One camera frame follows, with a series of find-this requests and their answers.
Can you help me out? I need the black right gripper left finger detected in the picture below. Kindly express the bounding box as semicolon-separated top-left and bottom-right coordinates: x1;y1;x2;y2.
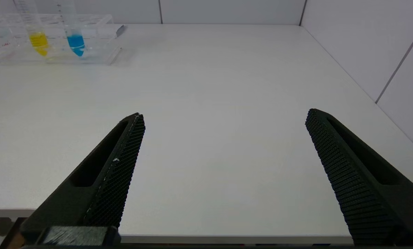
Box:
19;112;146;244

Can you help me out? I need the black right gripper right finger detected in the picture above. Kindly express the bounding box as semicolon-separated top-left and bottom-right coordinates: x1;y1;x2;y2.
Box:
305;108;413;247

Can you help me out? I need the clear acrylic test tube rack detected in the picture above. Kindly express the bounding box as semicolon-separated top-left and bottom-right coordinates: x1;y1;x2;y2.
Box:
0;13;122;66

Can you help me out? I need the test tube with blue pigment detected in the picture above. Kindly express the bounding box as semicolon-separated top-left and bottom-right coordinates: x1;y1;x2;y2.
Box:
55;0;86;58

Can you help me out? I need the test tube with yellow pigment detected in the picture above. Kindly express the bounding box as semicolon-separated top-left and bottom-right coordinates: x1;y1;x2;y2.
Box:
14;0;51;57

